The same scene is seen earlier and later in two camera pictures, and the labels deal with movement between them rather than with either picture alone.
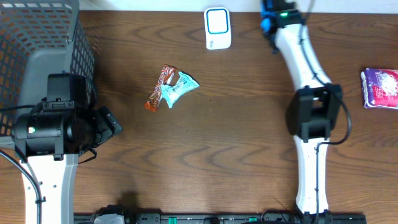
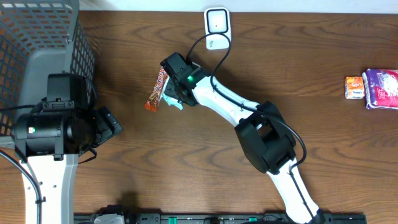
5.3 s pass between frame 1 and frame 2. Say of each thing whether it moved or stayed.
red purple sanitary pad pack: stayed
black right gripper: moved
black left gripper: stayed
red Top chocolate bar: stayed
